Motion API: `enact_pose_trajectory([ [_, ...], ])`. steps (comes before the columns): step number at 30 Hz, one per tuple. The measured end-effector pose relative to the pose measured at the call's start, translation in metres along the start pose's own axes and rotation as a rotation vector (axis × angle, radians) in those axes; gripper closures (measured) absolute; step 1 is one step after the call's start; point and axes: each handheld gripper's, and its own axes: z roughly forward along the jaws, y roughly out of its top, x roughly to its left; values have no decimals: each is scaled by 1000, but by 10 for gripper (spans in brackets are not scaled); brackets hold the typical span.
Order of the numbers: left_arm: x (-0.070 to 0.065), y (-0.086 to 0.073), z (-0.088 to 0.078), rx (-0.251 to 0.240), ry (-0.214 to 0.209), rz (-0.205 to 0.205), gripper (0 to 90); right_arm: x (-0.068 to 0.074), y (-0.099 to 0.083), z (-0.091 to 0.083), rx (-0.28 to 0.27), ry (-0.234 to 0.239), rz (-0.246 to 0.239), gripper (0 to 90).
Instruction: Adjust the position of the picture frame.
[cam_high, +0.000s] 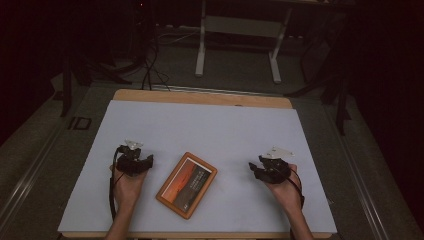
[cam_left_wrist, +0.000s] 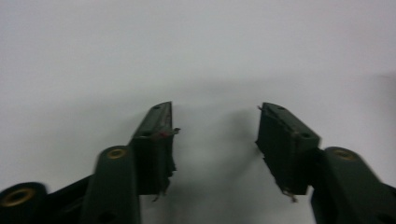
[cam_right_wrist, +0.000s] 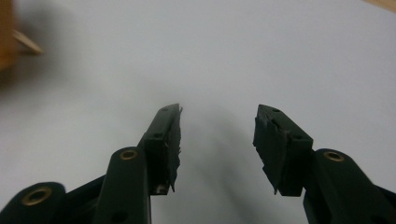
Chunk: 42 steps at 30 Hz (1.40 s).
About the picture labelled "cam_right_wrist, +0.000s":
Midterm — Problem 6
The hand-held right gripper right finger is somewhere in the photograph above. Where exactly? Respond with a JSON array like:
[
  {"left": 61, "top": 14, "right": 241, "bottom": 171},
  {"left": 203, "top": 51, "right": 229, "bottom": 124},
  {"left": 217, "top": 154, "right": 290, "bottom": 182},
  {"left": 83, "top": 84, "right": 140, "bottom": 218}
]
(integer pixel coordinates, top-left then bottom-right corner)
[{"left": 252, "top": 104, "right": 314, "bottom": 198}]

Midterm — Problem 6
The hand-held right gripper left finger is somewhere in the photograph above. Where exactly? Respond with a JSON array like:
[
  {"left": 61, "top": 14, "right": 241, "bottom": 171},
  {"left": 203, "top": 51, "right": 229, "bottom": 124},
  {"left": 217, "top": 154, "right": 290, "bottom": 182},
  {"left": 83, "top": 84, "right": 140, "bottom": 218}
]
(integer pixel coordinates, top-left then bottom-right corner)
[{"left": 137, "top": 103, "right": 184, "bottom": 196}]

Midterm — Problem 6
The thin wooden stick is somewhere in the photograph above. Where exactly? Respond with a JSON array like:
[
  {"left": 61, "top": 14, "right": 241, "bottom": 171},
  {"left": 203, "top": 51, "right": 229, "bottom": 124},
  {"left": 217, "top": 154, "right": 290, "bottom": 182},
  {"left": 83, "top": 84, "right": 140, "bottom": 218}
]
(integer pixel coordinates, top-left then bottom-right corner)
[{"left": 12, "top": 29, "right": 44, "bottom": 56}]

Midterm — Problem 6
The brown wooden box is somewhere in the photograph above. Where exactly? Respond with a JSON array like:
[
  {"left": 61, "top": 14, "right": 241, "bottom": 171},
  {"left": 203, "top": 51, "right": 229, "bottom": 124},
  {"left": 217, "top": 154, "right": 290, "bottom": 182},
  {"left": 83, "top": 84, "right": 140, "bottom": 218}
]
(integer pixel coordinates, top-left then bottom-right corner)
[{"left": 0, "top": 0, "right": 17, "bottom": 71}]

